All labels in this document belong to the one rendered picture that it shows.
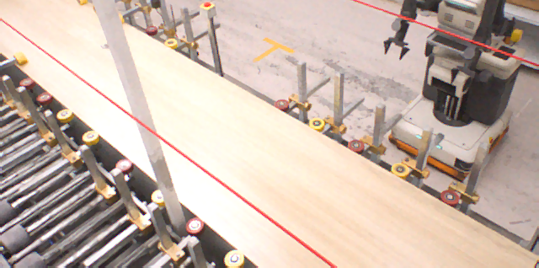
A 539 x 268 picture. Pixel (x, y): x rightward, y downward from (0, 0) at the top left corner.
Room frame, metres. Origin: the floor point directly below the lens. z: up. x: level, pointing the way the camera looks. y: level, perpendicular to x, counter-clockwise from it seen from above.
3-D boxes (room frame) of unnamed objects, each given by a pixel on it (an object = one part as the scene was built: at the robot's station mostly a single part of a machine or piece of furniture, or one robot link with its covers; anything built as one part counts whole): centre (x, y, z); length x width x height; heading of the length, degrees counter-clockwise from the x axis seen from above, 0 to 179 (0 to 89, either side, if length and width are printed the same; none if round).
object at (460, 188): (1.35, -0.83, 0.82); 0.14 x 0.06 x 0.05; 44
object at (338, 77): (1.88, -0.33, 0.94); 0.04 x 0.04 x 0.48; 44
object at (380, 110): (1.70, -0.50, 0.87); 0.04 x 0.04 x 0.48; 44
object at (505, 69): (2.53, -1.32, 0.59); 0.55 x 0.34 x 0.83; 44
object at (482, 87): (2.31, -1.18, 0.68); 0.28 x 0.27 x 0.25; 44
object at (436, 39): (2.27, -1.05, 0.99); 0.28 x 0.16 x 0.22; 44
